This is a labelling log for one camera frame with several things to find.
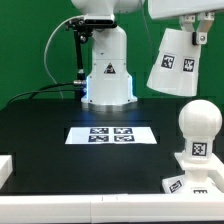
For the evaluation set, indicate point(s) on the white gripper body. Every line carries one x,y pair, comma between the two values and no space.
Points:
161,9

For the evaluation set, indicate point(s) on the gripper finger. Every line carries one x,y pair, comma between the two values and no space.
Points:
186,22
206,19

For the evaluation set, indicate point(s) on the white lamp shade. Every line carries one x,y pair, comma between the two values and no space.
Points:
176,68

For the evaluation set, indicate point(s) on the white lamp bulb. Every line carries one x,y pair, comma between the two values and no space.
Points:
199,121

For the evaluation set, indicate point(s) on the white lamp base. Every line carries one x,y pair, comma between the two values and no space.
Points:
195,179

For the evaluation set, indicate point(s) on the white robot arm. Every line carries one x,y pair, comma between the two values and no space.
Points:
109,85

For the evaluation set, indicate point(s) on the paper sheet with markers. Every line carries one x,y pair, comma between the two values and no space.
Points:
110,135

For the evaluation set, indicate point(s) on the black camera on stand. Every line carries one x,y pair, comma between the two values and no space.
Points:
82,30

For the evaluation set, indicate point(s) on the white front rail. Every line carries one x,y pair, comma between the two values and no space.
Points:
110,208

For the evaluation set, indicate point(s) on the white left corner bracket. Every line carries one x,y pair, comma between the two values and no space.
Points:
6,168

